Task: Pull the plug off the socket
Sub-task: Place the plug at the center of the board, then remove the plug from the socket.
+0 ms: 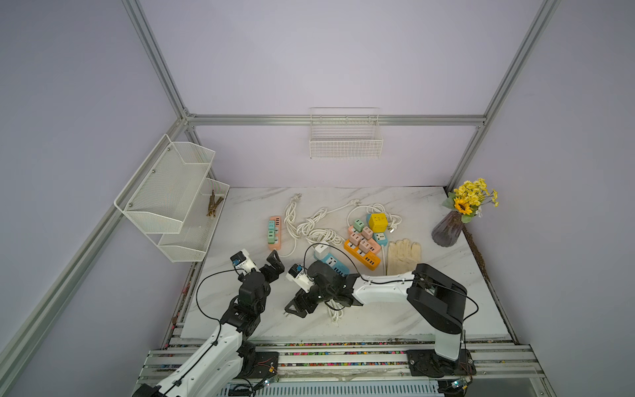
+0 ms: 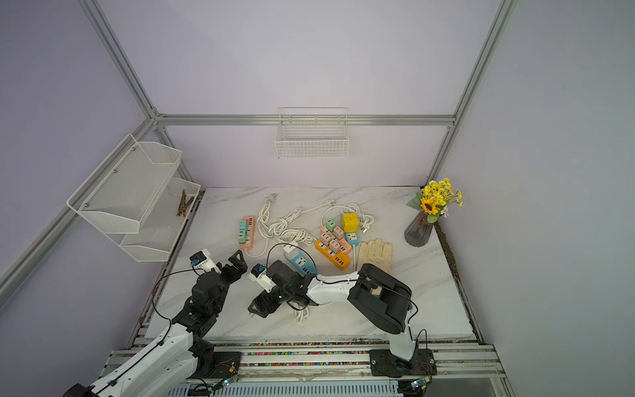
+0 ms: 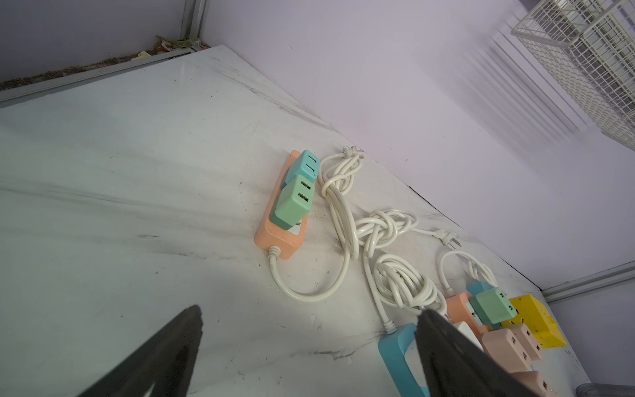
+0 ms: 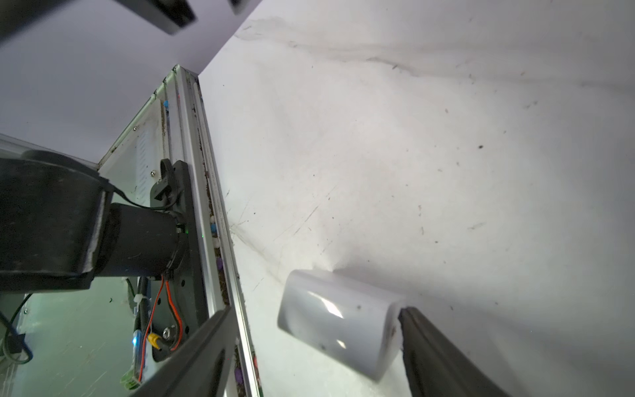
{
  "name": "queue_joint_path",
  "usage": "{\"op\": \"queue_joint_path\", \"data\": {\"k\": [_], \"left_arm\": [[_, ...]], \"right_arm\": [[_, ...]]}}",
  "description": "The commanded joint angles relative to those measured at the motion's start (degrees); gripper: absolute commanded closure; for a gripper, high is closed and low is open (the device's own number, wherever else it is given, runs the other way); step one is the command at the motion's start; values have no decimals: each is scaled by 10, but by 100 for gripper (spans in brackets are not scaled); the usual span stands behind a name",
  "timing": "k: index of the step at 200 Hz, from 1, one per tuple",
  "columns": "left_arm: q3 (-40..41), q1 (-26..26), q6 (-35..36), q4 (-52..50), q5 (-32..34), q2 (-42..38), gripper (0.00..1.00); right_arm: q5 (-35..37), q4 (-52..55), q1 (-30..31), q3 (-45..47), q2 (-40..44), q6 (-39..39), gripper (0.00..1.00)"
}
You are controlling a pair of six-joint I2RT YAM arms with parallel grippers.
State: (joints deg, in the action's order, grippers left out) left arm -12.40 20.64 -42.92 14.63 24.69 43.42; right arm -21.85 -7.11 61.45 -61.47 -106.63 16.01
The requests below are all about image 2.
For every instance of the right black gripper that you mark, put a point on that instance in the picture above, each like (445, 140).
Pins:
(260, 301)

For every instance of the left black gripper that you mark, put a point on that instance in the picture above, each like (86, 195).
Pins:
(240, 266)

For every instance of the blue power strip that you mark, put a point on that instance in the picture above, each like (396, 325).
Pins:
(303, 264)

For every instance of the orange power strip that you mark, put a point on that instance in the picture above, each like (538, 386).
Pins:
(339, 259)

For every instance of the pink charger plug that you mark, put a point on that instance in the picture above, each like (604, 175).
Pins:
(335, 246)
(326, 238)

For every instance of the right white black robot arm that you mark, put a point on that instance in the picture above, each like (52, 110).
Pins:
(385, 301)

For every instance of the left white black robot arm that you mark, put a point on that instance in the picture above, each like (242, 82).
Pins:
(180, 351)

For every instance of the yellow cube socket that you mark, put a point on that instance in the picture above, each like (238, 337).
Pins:
(350, 222)

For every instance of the pink power strip right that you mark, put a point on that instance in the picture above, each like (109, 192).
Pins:
(339, 235)

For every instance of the pink power strip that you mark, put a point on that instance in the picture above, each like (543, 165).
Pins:
(339, 235)
(246, 233)

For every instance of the pink power strip left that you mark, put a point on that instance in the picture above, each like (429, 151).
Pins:
(246, 233)

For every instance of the brown twigs on shelf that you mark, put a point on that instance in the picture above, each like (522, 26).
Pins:
(185, 203)

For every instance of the beige work glove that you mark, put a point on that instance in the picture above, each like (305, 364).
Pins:
(377, 253)

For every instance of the white two-tier mesh shelf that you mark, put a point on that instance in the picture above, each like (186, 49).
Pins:
(132, 198)

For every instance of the dark purple glass vase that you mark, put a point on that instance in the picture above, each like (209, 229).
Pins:
(417, 234)

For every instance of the yellow artificial flower bouquet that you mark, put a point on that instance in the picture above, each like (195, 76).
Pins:
(435, 198)

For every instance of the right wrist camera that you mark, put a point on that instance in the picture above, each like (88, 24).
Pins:
(258, 274)

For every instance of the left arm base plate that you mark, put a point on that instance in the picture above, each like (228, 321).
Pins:
(216, 365)

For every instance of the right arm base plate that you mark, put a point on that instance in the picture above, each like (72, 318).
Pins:
(383, 362)

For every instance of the white wire wall basket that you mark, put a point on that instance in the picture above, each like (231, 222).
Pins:
(311, 133)

